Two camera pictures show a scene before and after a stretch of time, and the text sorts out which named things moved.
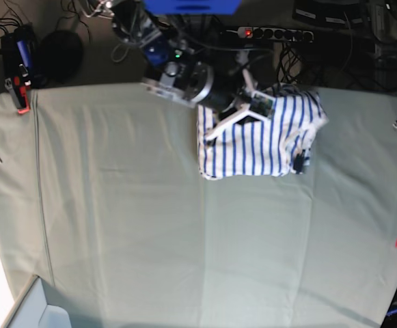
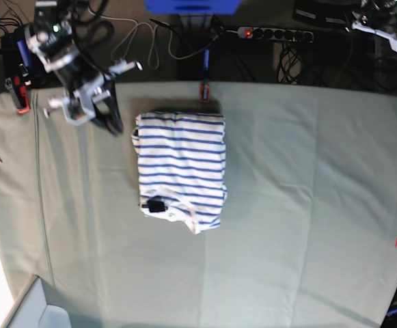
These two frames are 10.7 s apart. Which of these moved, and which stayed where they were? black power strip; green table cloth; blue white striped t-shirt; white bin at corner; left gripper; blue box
Moved: blue white striped t-shirt; left gripper
Stayed: blue box; white bin at corner; black power strip; green table cloth
